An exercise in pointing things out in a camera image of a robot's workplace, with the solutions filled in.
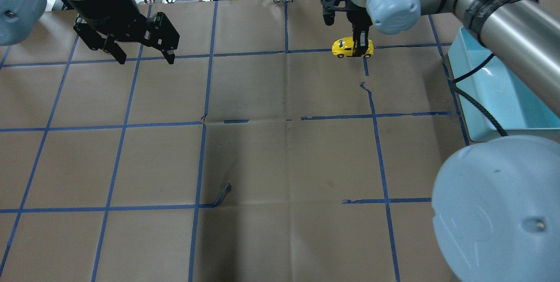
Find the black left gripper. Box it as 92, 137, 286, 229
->
73, 0, 180, 65

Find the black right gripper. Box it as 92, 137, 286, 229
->
320, 0, 371, 57

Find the yellow beetle toy car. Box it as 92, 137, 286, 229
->
331, 37, 375, 58

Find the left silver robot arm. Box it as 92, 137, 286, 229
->
0, 0, 180, 64

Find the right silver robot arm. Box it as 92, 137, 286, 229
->
321, 0, 559, 282

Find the light blue plastic bin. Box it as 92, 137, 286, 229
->
448, 28, 560, 141

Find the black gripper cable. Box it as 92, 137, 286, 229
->
451, 53, 509, 137

